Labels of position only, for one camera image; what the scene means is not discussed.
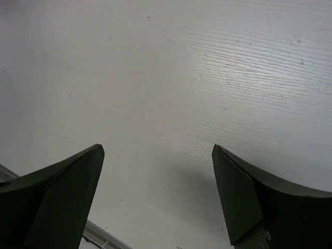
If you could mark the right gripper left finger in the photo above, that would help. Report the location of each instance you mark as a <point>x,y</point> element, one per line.
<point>49,208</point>

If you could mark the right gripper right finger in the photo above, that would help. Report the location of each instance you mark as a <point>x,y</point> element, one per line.
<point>262,210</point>

